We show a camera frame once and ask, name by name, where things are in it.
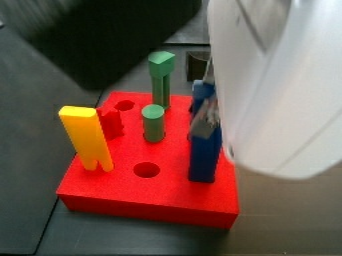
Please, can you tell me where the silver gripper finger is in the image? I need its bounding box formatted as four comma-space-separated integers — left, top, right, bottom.
203, 59, 215, 85
190, 96, 220, 139

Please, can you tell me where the dark blue rectangular block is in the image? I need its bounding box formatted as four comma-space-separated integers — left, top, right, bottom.
188, 80, 222, 183

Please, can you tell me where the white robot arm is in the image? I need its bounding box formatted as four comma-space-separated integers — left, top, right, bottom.
207, 0, 342, 180

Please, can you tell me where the black curved fixture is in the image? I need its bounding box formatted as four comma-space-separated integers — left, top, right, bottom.
186, 51, 210, 81

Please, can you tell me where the red foam peg board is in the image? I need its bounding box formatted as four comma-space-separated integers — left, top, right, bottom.
56, 92, 239, 229

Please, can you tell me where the green cylinder peg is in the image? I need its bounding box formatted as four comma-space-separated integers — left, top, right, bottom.
141, 104, 164, 143

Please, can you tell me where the green triangular peg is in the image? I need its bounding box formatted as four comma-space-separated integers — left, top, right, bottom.
148, 51, 175, 109

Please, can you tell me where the red star peg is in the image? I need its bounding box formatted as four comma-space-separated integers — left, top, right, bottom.
96, 108, 124, 141

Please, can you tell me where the yellow peg block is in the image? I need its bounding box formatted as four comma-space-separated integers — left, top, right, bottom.
59, 106, 113, 172

